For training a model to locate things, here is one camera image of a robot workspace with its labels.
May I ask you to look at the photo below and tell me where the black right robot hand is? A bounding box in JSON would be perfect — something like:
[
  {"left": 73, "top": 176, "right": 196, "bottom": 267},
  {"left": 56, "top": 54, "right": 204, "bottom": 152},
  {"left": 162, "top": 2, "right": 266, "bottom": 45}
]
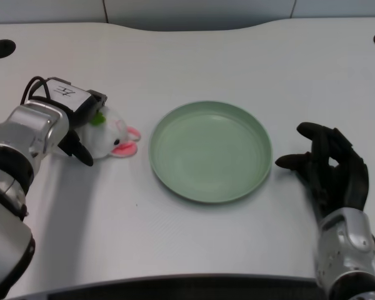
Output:
[{"left": 274, "top": 122, "right": 370, "bottom": 218}]

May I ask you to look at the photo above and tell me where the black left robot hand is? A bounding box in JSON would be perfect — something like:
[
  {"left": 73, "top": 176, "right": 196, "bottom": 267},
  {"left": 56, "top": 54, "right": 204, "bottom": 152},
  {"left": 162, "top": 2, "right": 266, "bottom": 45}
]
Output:
[{"left": 45, "top": 77, "right": 109, "bottom": 167}]

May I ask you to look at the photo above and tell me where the white plush rabbit doll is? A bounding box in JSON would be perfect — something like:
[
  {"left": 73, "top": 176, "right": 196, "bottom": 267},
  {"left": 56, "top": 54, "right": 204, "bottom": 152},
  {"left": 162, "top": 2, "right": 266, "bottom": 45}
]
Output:
[{"left": 77, "top": 106, "right": 143, "bottom": 161}]

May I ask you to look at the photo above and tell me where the green round plate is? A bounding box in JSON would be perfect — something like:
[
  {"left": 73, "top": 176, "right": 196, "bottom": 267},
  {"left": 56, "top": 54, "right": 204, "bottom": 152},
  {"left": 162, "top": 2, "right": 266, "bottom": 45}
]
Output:
[{"left": 148, "top": 99, "right": 273, "bottom": 206}]

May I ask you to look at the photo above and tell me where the dark robot torso front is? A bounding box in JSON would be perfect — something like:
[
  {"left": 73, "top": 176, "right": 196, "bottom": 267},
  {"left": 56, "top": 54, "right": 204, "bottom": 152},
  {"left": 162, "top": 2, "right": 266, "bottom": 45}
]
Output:
[{"left": 6, "top": 276, "right": 329, "bottom": 300}]

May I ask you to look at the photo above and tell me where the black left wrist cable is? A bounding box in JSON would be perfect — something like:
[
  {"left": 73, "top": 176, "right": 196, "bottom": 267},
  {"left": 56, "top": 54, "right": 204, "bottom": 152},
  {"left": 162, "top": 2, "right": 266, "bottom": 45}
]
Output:
[{"left": 20, "top": 76, "right": 52, "bottom": 104}]

